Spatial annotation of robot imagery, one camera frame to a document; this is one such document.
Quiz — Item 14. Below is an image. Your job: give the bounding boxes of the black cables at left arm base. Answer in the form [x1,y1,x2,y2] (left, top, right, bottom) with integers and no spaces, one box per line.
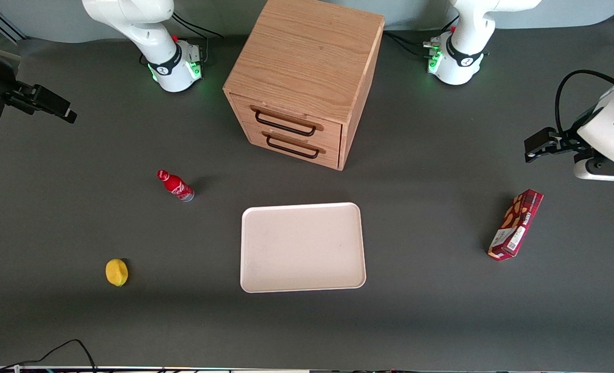
[383,15,460,59]

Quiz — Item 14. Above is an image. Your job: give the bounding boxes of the black cable on left wrist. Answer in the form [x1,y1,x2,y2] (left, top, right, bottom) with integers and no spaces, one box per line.
[554,69,614,136]

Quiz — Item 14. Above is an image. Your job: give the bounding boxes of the white rectangular tray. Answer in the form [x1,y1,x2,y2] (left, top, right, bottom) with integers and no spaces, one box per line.
[240,202,367,294]

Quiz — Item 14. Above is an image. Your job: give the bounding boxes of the yellow lemon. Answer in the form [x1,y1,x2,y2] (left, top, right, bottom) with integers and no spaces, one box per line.
[105,259,129,287]

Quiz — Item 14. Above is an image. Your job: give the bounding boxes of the red snack box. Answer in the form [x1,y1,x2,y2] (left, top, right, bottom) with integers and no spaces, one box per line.
[488,189,544,262]

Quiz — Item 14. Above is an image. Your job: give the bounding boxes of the wooden two-drawer cabinet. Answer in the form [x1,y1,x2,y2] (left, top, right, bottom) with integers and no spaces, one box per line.
[223,0,385,171]

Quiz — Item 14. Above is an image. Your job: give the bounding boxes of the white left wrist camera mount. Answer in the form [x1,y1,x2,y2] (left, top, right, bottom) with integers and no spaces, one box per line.
[574,154,614,183]

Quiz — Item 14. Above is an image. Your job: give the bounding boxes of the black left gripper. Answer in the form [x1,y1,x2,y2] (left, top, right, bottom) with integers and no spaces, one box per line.
[524,127,595,164]

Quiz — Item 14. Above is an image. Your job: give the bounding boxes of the red coke bottle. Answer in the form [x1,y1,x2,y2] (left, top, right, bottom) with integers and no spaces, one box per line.
[156,169,195,203]

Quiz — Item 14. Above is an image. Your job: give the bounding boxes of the black cables at arm base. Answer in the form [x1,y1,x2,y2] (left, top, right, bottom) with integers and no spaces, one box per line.
[171,11,224,65]
[383,15,460,59]

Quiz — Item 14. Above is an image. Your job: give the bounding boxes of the black cables at right arm base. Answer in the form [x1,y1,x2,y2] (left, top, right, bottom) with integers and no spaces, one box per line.
[171,11,224,65]

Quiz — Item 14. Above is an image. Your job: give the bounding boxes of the black cable on table edge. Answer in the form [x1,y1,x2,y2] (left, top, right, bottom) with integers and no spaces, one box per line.
[0,339,98,373]

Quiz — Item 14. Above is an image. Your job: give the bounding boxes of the black metal drawer handle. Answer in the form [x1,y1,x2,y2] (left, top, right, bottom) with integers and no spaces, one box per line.
[254,110,318,137]
[266,135,320,160]

